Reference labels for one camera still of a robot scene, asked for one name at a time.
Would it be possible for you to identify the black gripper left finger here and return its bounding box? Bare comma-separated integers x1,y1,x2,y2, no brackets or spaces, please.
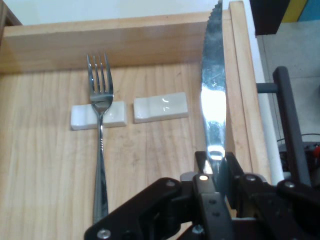
83,151,235,240

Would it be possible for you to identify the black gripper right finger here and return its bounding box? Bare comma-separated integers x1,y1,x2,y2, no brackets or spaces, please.
219,152,320,240

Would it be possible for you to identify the silver metal fork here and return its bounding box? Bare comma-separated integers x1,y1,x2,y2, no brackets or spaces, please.
86,52,115,225

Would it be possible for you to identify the silver metal knife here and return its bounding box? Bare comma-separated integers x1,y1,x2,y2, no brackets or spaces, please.
199,0,227,196

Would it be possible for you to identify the white ceramic cutlery rest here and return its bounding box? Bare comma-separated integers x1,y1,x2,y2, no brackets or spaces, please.
133,91,188,124
70,101,128,131

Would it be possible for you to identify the grey foam block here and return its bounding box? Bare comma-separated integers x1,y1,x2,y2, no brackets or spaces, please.
249,0,291,36

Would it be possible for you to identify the blue foam block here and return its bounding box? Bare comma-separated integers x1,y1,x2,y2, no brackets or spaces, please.
297,0,320,22

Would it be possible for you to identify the black drawer handle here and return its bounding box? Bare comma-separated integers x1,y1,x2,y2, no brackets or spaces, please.
256,66,312,187

